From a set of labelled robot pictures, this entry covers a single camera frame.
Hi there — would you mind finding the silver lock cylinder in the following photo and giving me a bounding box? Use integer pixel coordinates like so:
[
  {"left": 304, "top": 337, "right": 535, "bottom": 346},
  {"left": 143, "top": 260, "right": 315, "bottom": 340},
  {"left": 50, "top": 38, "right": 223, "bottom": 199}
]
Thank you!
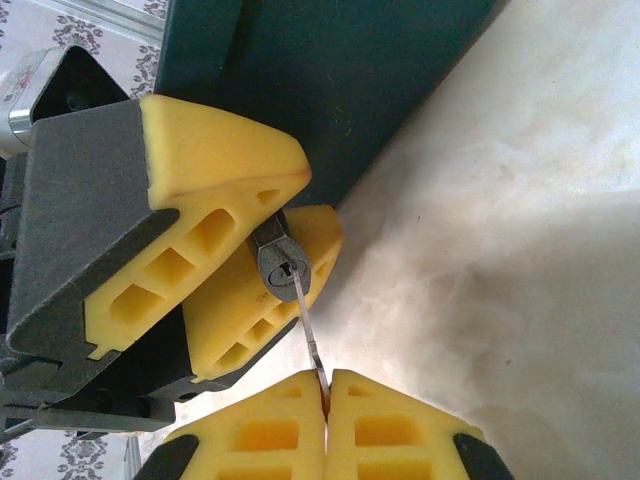
[{"left": 246, "top": 209, "right": 315, "bottom": 305}]

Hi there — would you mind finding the small silver key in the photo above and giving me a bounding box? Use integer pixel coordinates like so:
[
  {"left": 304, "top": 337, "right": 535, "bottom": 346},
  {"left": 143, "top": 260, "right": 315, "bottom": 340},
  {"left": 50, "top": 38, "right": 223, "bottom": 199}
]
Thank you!
[{"left": 284, "top": 263, "right": 332, "bottom": 416}]

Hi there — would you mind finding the aluminium frame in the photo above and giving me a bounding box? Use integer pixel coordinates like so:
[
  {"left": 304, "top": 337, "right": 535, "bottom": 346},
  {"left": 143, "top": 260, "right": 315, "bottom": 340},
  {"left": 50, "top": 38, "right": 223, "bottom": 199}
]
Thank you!
[{"left": 0, "top": 0, "right": 169, "bottom": 151}]

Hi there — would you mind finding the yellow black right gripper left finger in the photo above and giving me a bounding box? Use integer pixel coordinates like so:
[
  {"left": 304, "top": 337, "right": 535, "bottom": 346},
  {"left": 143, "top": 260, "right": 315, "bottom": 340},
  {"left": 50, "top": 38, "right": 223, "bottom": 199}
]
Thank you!
[{"left": 132, "top": 368, "right": 329, "bottom": 480}]

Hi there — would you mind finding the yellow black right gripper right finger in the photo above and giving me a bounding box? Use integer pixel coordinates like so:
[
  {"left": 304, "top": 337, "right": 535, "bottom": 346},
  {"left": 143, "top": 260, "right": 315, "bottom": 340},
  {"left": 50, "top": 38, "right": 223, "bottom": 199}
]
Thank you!
[{"left": 327, "top": 369, "right": 516, "bottom": 480}]

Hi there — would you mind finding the dark green tin box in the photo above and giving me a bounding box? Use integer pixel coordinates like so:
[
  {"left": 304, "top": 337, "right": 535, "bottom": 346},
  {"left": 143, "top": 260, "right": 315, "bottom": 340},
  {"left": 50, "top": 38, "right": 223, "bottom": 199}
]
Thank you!
[{"left": 152, "top": 0, "right": 504, "bottom": 211}]

